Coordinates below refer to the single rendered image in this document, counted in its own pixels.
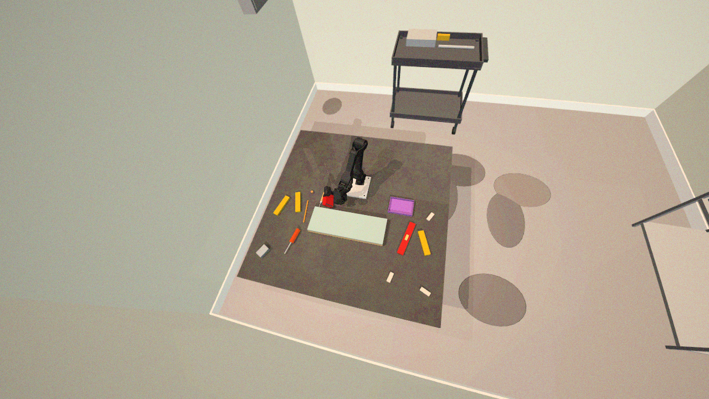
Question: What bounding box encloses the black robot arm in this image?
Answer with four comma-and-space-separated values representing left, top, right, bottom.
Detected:
333, 137, 368, 205

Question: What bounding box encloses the orange-handled awl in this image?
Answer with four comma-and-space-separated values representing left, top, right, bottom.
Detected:
286, 229, 300, 250

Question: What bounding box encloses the purple shallow tray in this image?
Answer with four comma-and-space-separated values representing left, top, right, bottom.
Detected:
388, 197, 414, 217

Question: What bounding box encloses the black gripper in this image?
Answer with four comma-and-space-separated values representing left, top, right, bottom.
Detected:
323, 186, 347, 201

